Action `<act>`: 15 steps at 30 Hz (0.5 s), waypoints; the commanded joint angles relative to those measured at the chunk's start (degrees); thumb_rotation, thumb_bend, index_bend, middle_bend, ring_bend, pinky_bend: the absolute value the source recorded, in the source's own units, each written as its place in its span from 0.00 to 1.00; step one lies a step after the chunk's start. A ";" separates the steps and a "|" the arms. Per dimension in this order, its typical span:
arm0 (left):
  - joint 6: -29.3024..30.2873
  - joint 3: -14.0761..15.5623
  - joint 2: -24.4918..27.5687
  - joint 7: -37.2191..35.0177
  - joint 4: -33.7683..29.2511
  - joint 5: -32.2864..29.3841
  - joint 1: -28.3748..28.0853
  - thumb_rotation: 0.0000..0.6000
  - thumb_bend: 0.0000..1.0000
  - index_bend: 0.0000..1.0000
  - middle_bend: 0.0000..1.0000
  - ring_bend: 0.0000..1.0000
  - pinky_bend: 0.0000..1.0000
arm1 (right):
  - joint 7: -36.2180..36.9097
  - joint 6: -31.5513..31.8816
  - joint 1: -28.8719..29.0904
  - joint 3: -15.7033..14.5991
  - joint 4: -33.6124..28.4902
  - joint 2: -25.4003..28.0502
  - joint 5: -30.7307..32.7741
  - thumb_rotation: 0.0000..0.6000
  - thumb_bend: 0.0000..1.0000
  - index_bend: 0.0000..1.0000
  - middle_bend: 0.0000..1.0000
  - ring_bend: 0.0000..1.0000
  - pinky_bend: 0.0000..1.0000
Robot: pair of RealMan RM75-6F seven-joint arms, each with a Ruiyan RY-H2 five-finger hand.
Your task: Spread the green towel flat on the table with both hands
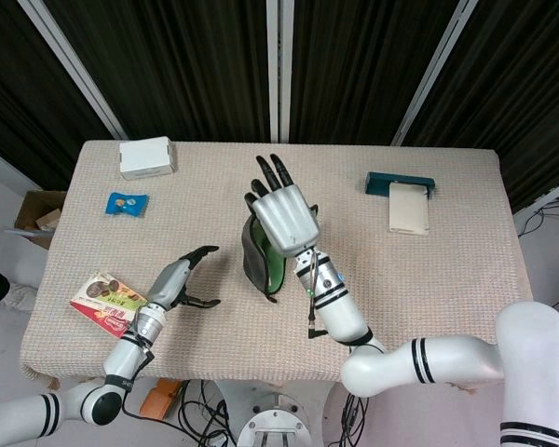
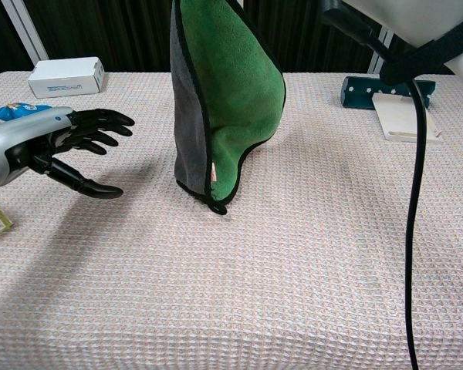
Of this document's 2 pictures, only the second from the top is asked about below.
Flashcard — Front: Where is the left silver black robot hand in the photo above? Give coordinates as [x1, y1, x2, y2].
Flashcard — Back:
[0, 106, 136, 200]

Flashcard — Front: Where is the dark grey cloth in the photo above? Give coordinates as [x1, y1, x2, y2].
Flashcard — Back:
[169, 0, 287, 216]

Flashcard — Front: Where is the blue snack packet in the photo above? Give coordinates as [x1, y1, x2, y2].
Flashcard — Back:
[0, 102, 51, 123]

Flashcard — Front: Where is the white cardboard box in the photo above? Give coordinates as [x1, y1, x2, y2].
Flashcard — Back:
[27, 56, 105, 99]

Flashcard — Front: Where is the black pleated curtain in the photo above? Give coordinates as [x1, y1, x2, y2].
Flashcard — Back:
[242, 0, 377, 74]
[21, 0, 175, 73]
[0, 0, 34, 84]

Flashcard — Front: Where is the beige waffle tablecloth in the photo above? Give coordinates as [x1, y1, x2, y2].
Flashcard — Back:
[0, 71, 463, 370]

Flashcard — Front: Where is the teal rectangular box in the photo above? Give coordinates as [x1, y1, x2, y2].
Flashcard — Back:
[340, 76, 436, 111]

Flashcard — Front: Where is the beige card holder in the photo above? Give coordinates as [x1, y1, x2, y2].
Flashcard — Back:
[371, 92, 444, 144]

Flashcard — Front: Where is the aluminium frame post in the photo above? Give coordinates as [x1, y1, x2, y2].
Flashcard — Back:
[370, 30, 394, 74]
[0, 0, 49, 62]

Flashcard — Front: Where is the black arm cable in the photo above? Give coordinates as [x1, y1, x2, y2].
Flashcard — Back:
[404, 79, 428, 370]

